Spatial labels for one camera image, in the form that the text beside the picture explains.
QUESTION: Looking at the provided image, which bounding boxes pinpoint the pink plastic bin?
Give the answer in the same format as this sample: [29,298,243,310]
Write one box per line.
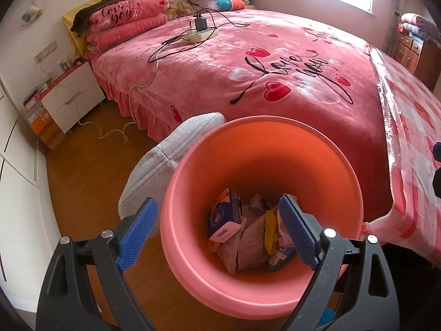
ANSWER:
[160,116,365,321]

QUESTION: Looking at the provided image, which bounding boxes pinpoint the white bedside cabinet red top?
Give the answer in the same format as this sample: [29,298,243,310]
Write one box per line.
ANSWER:
[41,61,106,135]

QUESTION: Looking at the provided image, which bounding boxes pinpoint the white purple box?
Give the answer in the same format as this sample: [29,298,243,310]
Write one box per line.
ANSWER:
[22,88,44,109]

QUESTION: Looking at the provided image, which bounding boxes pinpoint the white wardrobe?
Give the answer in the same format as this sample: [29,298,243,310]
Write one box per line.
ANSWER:
[0,86,47,283]

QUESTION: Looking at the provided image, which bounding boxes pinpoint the orange cardboard box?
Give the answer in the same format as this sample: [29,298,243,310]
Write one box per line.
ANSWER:
[39,129,68,150]
[30,112,54,135]

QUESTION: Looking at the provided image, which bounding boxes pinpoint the yellow snack wrapper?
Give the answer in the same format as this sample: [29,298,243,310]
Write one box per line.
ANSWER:
[263,210,281,257]

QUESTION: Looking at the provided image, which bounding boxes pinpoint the blue white tissue pack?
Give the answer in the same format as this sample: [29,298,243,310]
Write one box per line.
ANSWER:
[207,188,242,242]

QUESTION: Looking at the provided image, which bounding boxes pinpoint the brown wooden cabinet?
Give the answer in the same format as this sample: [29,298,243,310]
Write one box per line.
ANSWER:
[393,24,441,94]

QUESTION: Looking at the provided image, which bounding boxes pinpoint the grey wet wipes packet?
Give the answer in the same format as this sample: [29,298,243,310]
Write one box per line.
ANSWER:
[238,214,273,270]

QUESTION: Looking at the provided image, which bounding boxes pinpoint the yellow floral pillow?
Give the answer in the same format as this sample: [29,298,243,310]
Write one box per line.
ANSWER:
[163,0,195,19]

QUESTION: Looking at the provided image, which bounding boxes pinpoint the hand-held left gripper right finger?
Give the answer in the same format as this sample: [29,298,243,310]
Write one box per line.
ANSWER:
[278,194,400,331]

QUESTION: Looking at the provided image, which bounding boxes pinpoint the white green wall decoration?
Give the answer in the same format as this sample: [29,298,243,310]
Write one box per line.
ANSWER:
[21,0,44,28]

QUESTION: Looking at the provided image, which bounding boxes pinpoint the pink heart print bedspread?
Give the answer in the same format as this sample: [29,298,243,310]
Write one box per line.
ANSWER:
[86,9,391,221]

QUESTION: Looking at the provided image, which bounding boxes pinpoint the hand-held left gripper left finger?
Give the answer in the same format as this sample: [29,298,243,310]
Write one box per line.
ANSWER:
[36,197,159,331]

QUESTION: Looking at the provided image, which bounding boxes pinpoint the white wrapper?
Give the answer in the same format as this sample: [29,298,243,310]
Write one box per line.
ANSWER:
[241,193,276,218]

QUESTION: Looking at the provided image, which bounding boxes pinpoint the yellow star print headboard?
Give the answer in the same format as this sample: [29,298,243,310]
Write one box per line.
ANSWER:
[62,0,204,56]

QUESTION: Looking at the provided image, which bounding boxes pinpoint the folded pink grey blanket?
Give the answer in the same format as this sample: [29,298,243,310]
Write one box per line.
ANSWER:
[400,13,441,47]

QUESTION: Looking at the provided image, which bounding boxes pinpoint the white power strip with cables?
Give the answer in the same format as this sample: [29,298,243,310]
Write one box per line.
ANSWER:
[148,9,250,63]

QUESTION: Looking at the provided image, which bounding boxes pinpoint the red white checkered tablecloth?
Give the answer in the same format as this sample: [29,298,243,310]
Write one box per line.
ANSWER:
[365,43,441,266]

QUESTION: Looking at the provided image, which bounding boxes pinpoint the dark brown cloth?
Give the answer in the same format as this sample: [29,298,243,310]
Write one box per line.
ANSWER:
[71,0,145,33]

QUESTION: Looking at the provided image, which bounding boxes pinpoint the wall socket strip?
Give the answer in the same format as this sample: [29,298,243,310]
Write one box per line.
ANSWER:
[34,41,57,64]

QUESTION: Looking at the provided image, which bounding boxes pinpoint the white cable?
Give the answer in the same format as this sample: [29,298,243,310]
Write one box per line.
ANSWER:
[77,58,162,143]

